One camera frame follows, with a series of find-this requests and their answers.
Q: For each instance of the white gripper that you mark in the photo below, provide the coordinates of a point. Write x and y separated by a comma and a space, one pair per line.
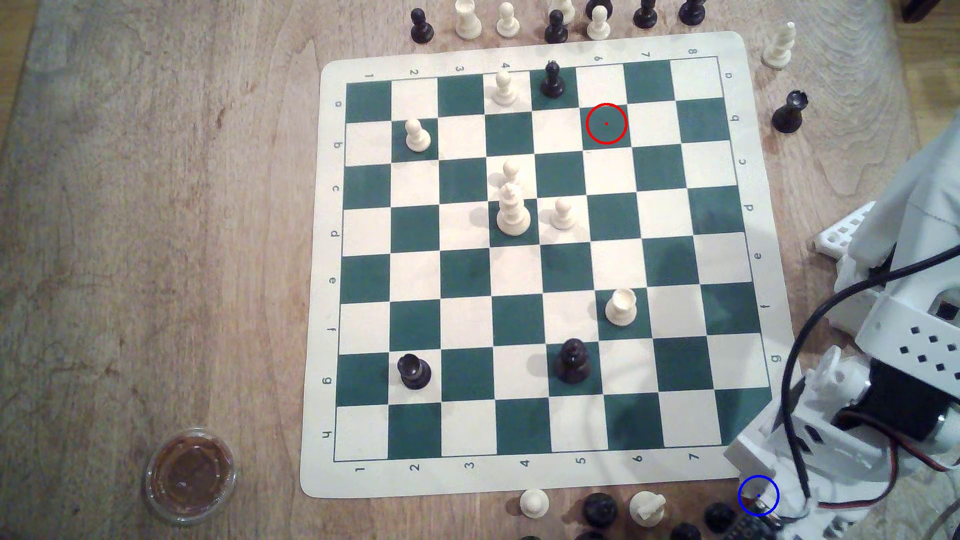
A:
750, 457

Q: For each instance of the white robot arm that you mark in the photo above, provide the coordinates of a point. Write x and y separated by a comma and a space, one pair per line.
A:
922, 195

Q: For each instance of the large black chess piece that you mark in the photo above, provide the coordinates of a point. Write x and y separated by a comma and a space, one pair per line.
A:
574, 361

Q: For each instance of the green and white chess mat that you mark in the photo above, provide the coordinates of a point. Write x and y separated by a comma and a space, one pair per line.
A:
465, 277

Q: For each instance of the tall white king piece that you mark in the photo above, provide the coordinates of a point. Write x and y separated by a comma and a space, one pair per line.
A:
514, 214

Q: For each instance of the white chess piece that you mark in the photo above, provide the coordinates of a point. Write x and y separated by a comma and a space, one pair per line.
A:
566, 7

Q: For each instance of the white knight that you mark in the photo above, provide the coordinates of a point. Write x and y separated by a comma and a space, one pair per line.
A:
647, 508

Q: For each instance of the white pawn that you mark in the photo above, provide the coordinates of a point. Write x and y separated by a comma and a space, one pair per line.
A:
562, 216
504, 90
511, 171
508, 22
417, 136
534, 502
598, 27

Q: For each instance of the white rook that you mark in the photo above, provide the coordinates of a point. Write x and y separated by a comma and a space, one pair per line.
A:
468, 21
621, 307

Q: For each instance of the black rook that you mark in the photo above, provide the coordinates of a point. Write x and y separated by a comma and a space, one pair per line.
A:
414, 372

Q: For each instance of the black bishop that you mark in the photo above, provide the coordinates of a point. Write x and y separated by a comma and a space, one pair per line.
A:
787, 116

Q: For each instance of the white bishop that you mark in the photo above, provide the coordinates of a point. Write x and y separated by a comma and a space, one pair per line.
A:
780, 49

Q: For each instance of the clear plastic cup brown content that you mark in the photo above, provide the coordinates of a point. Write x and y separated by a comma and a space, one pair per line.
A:
190, 475

